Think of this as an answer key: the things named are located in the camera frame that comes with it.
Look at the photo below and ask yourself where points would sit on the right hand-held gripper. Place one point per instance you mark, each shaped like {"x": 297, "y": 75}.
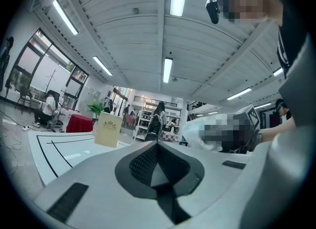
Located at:
{"x": 247, "y": 122}

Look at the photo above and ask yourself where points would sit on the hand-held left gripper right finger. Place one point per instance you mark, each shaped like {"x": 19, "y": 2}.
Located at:
{"x": 222, "y": 173}

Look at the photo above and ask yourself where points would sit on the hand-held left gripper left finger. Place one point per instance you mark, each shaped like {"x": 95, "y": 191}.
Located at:
{"x": 98, "y": 173}

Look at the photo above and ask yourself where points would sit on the white blue cloth packet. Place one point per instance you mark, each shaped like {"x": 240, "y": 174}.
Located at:
{"x": 195, "y": 131}

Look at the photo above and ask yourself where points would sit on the person's right forearm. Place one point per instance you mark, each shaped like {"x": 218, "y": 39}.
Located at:
{"x": 276, "y": 131}

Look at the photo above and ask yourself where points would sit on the beige upright box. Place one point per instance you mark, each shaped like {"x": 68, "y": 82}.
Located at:
{"x": 108, "y": 129}

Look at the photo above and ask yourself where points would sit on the white table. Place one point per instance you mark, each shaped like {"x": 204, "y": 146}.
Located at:
{"x": 74, "y": 149}

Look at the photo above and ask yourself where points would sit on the red draped table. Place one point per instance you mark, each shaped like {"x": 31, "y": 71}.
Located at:
{"x": 79, "y": 124}

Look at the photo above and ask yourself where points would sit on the white shelf unit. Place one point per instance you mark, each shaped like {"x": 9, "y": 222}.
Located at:
{"x": 140, "y": 126}

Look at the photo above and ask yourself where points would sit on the checkered cloth table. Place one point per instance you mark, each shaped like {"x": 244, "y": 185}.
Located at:
{"x": 170, "y": 138}

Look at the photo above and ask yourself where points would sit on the green potted plant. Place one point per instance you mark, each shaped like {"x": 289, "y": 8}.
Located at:
{"x": 96, "y": 108}

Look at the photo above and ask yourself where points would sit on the white power strip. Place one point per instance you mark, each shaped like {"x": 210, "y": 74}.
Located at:
{"x": 26, "y": 128}

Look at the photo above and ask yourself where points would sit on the person's black shirt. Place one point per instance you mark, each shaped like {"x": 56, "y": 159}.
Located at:
{"x": 291, "y": 38}

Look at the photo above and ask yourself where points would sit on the white coat rack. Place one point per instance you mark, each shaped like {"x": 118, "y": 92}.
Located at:
{"x": 51, "y": 80}

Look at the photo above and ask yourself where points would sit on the dark metal chair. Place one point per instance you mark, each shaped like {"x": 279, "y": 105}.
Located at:
{"x": 24, "y": 97}

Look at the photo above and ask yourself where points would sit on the person's head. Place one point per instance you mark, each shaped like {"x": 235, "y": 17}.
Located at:
{"x": 251, "y": 1}

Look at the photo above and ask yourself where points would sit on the black head camera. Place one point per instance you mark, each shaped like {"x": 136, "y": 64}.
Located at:
{"x": 212, "y": 11}

